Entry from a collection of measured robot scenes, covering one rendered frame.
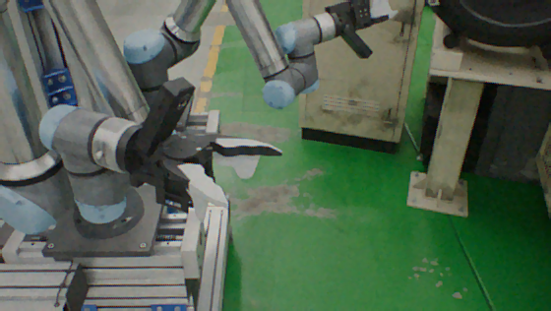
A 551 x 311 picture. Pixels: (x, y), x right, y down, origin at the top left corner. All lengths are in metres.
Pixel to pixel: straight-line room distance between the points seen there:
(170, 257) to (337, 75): 1.56
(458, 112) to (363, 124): 0.61
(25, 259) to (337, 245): 1.25
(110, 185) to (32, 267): 0.44
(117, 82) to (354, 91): 1.74
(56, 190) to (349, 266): 1.31
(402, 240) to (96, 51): 1.57
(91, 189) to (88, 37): 0.24
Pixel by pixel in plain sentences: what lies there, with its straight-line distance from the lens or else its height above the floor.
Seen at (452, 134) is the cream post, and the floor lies 0.37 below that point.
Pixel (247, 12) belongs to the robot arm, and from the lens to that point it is 1.14.
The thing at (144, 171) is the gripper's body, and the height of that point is 1.02.
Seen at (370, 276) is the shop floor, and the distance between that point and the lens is 1.91.
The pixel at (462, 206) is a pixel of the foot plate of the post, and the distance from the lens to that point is 2.27.
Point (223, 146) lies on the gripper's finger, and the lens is 0.64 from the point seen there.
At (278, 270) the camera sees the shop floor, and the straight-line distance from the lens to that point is 1.89.
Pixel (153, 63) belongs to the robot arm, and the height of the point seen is 0.89.
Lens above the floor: 1.41
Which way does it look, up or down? 35 degrees down
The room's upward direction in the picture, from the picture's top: straight up
